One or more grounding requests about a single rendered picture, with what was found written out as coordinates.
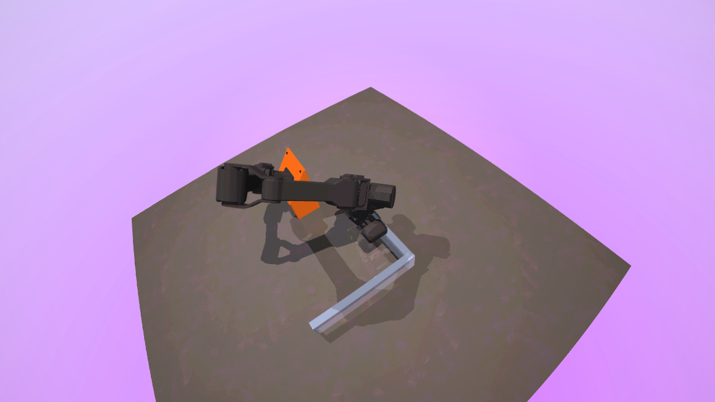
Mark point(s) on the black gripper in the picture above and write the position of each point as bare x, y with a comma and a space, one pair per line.
371, 228

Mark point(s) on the clear l-shaped low wall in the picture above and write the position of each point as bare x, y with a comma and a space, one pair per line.
372, 291

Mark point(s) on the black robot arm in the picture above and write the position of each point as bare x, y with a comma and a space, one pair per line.
349, 192

